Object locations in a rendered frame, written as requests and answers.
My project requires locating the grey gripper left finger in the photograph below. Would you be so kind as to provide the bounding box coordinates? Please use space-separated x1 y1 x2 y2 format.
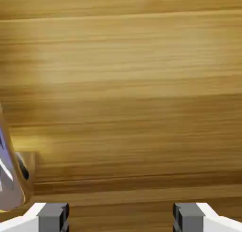
0 202 70 232

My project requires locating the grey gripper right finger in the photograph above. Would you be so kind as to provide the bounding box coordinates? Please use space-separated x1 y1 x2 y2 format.
173 202 242 232

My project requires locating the shiny curved metal handle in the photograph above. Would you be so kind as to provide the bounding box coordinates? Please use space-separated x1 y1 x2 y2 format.
0 103 36 213

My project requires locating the light wood cabinet door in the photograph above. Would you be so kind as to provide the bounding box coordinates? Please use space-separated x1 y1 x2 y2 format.
0 0 242 232

